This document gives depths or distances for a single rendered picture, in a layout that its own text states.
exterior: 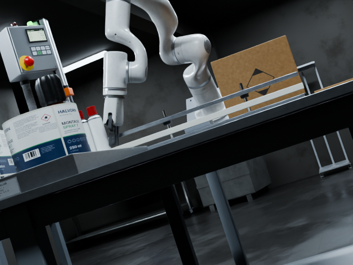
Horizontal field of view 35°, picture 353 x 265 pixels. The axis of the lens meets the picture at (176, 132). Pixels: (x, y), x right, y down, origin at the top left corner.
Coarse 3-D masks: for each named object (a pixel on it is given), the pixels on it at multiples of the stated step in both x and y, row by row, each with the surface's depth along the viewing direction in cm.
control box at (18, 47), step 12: (0, 36) 213; (12, 36) 209; (24, 36) 212; (0, 48) 214; (12, 48) 209; (24, 48) 211; (12, 60) 210; (36, 60) 213; (48, 60) 217; (12, 72) 212; (24, 72) 208; (36, 72) 213; (48, 72) 218
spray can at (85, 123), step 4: (80, 112) 203; (80, 116) 203; (84, 120) 203; (84, 124) 202; (88, 124) 203; (84, 128) 202; (88, 128) 202; (88, 132) 202; (88, 136) 202; (88, 140) 201; (92, 140) 202; (92, 144) 202; (92, 148) 201
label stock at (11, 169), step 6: (0, 132) 176; (0, 138) 175; (0, 144) 173; (6, 144) 178; (0, 150) 172; (6, 150) 176; (0, 156) 170; (6, 156) 175; (0, 162) 169; (6, 162) 173; (12, 162) 177; (0, 168) 168; (6, 168) 172; (12, 168) 176; (0, 174) 167; (6, 174) 171
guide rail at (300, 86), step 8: (288, 88) 186; (296, 88) 185; (264, 96) 187; (272, 96) 187; (280, 96) 187; (240, 104) 189; (248, 104) 188; (256, 104) 188; (216, 112) 191; (224, 112) 190; (232, 112) 190; (192, 120) 192; (200, 120) 192; (208, 120) 191; (176, 128) 193; (184, 128) 193; (152, 136) 195; (160, 136) 194; (128, 144) 197; (136, 144) 196
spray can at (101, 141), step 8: (88, 112) 202; (96, 112) 203; (88, 120) 202; (96, 120) 201; (96, 128) 200; (104, 128) 202; (96, 136) 200; (104, 136) 201; (96, 144) 201; (104, 144) 200
